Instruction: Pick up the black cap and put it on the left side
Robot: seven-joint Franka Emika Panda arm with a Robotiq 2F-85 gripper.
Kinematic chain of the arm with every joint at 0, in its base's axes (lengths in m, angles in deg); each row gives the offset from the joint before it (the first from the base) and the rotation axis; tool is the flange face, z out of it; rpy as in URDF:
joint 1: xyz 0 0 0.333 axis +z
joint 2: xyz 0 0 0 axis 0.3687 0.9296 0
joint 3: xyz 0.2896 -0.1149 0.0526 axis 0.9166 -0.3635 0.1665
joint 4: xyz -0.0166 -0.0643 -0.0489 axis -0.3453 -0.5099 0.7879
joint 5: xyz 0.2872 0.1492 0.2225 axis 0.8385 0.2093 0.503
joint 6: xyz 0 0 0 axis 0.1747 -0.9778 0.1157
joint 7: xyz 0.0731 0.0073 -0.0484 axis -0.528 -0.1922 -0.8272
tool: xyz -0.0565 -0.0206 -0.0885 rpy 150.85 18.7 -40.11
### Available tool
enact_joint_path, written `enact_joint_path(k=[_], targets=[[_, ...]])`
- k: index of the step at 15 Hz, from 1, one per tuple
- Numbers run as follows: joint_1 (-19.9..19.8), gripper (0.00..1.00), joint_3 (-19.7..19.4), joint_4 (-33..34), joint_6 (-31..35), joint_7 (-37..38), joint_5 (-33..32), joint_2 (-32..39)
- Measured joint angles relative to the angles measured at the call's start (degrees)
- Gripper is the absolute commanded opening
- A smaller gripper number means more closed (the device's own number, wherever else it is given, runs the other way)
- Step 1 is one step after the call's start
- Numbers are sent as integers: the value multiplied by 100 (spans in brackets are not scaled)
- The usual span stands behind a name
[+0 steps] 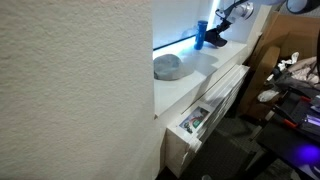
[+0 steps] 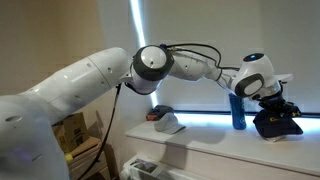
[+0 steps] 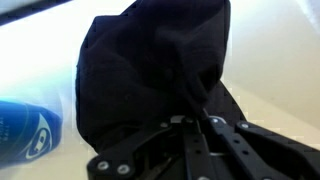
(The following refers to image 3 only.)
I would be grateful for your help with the dark window frame bar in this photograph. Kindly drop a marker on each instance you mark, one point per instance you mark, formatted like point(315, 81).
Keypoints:
point(20, 15)

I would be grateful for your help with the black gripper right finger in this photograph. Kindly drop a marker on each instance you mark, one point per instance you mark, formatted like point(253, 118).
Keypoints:
point(260, 150)

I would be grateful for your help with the blue tumbler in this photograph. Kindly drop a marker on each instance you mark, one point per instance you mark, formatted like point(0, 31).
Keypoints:
point(23, 133)

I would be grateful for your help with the black cap with yellow lettering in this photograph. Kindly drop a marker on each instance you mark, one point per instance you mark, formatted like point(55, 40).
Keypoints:
point(140, 66)

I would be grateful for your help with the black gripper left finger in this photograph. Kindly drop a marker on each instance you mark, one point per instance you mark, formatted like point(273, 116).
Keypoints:
point(133, 150)

